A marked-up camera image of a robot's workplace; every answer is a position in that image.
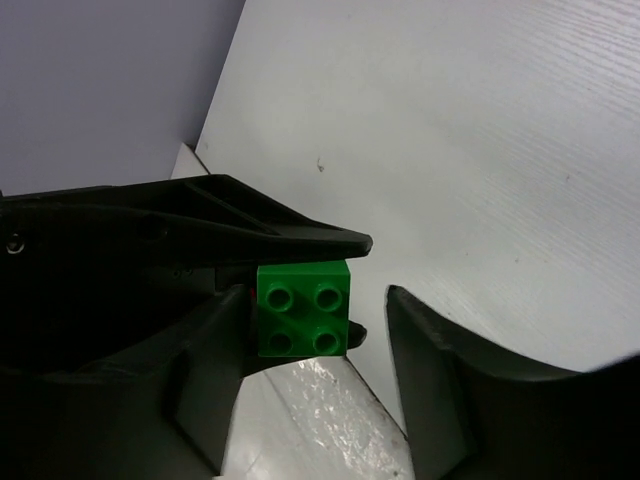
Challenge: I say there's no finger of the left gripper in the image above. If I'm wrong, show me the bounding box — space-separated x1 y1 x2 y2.
242 321 367 377
1 174 373 271

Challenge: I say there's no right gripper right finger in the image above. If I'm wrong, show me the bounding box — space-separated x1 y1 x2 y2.
386 285 639 479

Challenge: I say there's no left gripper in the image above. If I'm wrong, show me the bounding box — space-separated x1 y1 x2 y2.
1 258 250 375

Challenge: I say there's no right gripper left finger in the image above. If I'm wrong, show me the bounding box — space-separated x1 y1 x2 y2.
1 286 250 479

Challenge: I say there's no green square lego brick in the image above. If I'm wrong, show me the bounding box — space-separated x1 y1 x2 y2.
256 260 351 358

